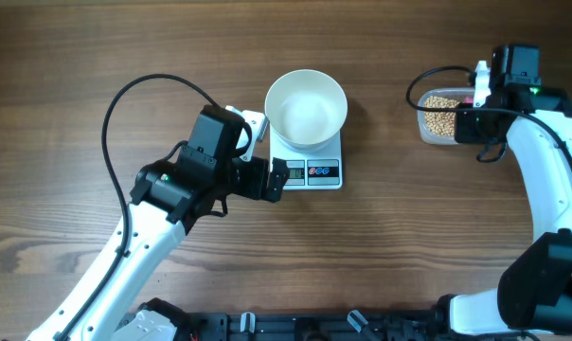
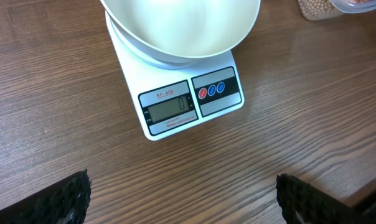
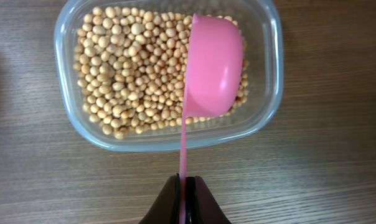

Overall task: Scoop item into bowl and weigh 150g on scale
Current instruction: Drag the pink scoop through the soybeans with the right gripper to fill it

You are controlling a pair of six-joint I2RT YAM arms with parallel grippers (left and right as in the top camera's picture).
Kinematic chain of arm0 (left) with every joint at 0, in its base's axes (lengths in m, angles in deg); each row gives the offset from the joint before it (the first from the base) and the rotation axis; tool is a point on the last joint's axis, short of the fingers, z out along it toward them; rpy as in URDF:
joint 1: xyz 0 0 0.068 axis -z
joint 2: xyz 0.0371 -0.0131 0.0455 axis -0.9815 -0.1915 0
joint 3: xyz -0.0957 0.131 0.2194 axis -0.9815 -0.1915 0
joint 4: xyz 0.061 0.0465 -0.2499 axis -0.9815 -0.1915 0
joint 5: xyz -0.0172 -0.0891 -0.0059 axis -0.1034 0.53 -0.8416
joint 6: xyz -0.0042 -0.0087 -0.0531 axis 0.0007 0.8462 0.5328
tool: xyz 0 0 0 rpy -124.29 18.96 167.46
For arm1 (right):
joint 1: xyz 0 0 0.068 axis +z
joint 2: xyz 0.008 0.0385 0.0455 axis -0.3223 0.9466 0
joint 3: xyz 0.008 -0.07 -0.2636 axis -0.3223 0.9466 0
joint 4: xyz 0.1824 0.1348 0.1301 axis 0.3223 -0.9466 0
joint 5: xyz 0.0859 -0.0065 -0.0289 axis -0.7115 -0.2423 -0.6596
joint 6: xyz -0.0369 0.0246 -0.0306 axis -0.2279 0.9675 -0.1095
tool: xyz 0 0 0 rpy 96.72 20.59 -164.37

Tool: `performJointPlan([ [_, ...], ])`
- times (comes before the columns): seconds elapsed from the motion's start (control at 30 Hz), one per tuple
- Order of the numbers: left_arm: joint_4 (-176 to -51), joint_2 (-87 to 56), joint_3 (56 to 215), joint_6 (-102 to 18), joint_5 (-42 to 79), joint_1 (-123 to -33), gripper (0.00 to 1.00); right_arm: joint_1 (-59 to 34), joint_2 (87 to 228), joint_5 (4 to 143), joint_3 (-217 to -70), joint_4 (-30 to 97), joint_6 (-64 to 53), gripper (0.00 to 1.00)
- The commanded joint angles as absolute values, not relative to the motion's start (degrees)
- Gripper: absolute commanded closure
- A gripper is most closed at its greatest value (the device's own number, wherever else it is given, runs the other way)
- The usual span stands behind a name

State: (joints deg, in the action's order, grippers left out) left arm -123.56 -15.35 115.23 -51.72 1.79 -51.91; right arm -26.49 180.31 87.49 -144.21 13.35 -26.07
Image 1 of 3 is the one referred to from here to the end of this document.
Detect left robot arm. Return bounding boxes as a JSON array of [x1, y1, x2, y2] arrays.
[[28, 201, 186, 341]]

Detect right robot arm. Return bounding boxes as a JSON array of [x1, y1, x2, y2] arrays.
[[447, 45, 572, 336]]

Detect white digital kitchen scale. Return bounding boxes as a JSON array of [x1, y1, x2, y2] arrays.
[[270, 128, 343, 190]]

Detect white bowl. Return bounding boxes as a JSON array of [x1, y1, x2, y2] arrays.
[[264, 69, 349, 150]]

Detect soybeans in container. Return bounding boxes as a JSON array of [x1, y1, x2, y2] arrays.
[[423, 96, 460, 137]]

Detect clear plastic container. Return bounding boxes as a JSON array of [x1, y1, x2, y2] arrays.
[[418, 88, 474, 145]]

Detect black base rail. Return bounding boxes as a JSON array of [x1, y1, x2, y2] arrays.
[[186, 311, 453, 341]]

